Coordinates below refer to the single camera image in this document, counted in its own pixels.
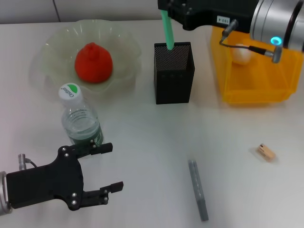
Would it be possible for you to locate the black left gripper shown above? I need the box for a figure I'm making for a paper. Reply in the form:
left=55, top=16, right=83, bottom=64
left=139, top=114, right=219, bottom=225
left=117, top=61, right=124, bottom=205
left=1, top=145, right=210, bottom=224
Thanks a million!
left=6, top=140, right=124, bottom=211

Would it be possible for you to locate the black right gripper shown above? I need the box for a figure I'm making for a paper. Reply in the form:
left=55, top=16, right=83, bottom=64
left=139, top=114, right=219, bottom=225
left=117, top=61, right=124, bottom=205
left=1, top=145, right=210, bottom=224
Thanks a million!
left=158, top=0, right=258, bottom=31

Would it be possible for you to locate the green pen with white clip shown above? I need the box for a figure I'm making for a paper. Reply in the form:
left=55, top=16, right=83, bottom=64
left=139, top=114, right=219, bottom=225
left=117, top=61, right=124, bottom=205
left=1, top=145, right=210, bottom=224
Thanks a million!
left=160, top=9, right=175, bottom=51

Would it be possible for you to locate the clear water bottle green label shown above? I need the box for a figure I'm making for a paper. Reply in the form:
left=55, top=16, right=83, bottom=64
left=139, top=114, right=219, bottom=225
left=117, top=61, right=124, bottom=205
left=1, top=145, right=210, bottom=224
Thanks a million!
left=58, top=82, right=105, bottom=149

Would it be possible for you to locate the white paper ball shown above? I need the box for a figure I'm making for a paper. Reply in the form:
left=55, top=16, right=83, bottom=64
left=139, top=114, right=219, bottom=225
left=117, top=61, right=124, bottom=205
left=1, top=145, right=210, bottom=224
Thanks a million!
left=231, top=43, right=253, bottom=65

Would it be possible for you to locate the orange fruit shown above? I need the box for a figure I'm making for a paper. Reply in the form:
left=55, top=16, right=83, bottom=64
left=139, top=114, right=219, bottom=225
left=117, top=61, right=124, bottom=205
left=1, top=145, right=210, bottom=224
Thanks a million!
left=75, top=42, right=114, bottom=83

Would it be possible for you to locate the grey glitter pen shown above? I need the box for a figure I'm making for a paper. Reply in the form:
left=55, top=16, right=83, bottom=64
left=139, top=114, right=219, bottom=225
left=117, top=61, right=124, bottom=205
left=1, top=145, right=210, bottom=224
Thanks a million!
left=188, top=159, right=209, bottom=221

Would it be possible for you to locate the small tan wooden block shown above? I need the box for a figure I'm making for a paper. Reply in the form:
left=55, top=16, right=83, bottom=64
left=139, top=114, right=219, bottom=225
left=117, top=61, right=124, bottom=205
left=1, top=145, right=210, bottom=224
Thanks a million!
left=255, top=143, right=276, bottom=163

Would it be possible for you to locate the black mesh pen holder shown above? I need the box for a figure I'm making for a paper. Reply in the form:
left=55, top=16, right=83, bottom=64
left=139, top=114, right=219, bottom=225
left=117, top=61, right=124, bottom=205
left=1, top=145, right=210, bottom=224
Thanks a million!
left=153, top=42, right=195, bottom=105

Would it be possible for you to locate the clear glass bowl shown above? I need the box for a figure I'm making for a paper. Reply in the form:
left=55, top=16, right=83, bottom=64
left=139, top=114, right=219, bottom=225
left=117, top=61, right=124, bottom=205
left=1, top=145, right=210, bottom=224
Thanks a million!
left=29, top=19, right=143, bottom=98

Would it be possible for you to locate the yellow plastic storage bin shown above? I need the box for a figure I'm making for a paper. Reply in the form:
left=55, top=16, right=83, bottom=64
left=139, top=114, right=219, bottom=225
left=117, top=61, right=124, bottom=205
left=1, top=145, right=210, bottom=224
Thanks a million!
left=210, top=25, right=300, bottom=105

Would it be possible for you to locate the left gripper cable with connector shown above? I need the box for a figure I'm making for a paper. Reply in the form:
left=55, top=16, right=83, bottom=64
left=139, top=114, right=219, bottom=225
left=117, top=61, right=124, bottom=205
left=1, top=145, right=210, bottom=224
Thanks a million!
left=18, top=153, right=38, bottom=170

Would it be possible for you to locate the gripper cable with connector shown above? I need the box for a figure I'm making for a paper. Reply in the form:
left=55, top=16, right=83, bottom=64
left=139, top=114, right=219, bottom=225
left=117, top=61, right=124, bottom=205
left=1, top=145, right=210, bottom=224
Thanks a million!
left=218, top=19, right=284, bottom=64
left=18, top=153, right=38, bottom=170

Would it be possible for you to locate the right gripper cable with connector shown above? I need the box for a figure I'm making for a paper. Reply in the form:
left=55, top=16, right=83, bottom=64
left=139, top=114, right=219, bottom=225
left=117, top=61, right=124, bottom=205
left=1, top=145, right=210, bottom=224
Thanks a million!
left=218, top=19, right=284, bottom=64

